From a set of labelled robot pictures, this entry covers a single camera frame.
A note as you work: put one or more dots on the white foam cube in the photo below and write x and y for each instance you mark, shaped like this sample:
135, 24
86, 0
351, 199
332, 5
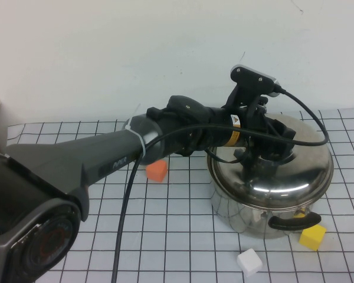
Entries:
249, 262

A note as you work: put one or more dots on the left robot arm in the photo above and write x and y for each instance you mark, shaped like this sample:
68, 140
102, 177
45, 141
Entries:
76, 159

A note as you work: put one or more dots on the stainless steel pot lid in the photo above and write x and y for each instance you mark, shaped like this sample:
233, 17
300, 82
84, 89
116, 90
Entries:
283, 188

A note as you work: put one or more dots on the white zip tie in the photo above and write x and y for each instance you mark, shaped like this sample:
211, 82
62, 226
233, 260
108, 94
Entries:
138, 141

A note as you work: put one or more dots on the orange foam cube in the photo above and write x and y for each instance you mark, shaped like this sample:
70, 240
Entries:
157, 172

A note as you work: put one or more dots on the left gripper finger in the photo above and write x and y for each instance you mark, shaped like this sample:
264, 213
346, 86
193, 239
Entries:
275, 151
283, 132

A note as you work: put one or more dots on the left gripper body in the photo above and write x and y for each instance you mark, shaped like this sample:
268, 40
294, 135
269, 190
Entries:
255, 129

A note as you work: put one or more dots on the white grid tablecloth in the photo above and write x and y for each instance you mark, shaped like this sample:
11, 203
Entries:
180, 236

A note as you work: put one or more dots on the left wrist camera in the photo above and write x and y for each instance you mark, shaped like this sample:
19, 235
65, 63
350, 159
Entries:
247, 76

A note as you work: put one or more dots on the yellow foam cube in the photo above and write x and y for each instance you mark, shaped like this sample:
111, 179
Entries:
312, 237

